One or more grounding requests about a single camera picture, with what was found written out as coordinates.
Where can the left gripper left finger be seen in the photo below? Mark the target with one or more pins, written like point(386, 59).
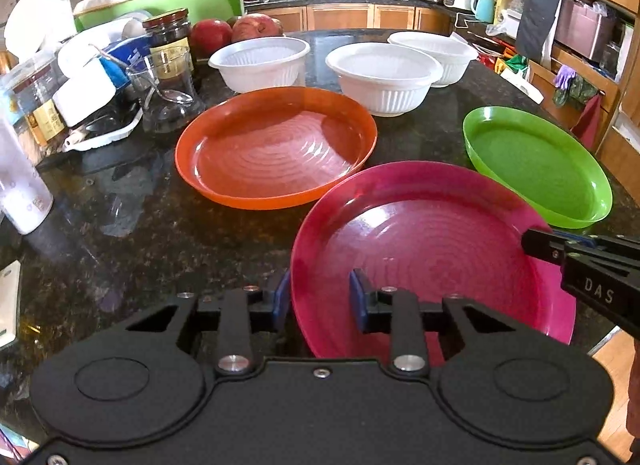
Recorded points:
point(239, 313)

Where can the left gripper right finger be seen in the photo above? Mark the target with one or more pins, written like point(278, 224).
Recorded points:
point(401, 315)

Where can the magenta plastic plate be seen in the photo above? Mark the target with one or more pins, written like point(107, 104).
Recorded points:
point(433, 228)

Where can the white ribbed bowl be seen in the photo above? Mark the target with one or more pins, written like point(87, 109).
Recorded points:
point(265, 62)
point(388, 80)
point(454, 55)

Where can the green plastic plate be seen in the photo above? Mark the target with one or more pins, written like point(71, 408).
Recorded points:
point(539, 161)

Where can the red hanging towel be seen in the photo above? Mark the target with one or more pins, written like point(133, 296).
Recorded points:
point(587, 126)

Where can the orange plastic plate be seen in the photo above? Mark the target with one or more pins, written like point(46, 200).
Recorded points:
point(275, 148)

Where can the lilac water bottle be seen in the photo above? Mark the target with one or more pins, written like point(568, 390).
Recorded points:
point(25, 198)

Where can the clear glass cup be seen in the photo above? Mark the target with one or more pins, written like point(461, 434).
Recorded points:
point(165, 89)

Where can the red apple left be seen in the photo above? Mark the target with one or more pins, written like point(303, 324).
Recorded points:
point(208, 36)

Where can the red apple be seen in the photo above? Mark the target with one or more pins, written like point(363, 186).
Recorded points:
point(255, 26)
point(208, 36)

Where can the blue carton box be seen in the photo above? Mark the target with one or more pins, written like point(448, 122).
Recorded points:
point(120, 62)

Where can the dark jar red lid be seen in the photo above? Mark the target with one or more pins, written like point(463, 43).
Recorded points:
point(170, 47)

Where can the red apple right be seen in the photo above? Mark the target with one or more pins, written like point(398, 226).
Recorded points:
point(255, 26)

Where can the teal electric kettle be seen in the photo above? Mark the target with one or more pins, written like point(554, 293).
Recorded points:
point(483, 10)

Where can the dark hanging apron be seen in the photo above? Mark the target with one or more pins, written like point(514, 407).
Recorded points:
point(536, 32)

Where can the green cutting board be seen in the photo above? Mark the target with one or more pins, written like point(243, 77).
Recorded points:
point(89, 13)

